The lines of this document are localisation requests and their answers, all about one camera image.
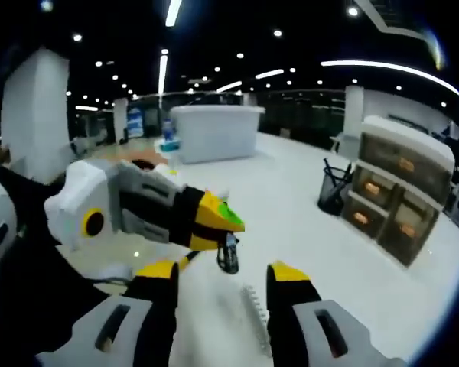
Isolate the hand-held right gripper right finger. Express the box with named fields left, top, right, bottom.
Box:
left=266, top=260, right=407, bottom=367

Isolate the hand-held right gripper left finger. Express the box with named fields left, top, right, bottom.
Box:
left=35, top=260, right=180, bottom=367

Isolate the teal tissue box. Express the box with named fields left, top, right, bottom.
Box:
left=156, top=139, right=181, bottom=154

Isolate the blue plastic bottle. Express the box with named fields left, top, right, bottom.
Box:
left=161, top=118, right=176, bottom=141

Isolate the blue standing banner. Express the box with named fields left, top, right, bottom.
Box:
left=126, top=107, right=145, bottom=139

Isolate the translucent white storage box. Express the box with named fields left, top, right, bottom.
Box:
left=169, top=105, right=266, bottom=165

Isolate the person's black clothing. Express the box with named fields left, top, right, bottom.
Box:
left=0, top=164, right=131, bottom=367

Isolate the white square pillar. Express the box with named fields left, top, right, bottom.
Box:
left=1, top=47, right=70, bottom=180

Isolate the black mesh pen holder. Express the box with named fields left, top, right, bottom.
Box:
left=317, top=158, right=355, bottom=217

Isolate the long ceiling light strip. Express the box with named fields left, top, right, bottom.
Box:
left=164, top=0, right=184, bottom=28
left=320, top=60, right=459, bottom=97

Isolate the plastic drawer cabinet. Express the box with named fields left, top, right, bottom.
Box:
left=340, top=115, right=456, bottom=268

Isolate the group of ceiling spotlights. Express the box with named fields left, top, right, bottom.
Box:
left=37, top=0, right=448, bottom=108

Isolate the ceiling air vent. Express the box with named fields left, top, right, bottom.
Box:
left=354, top=0, right=425, bottom=39

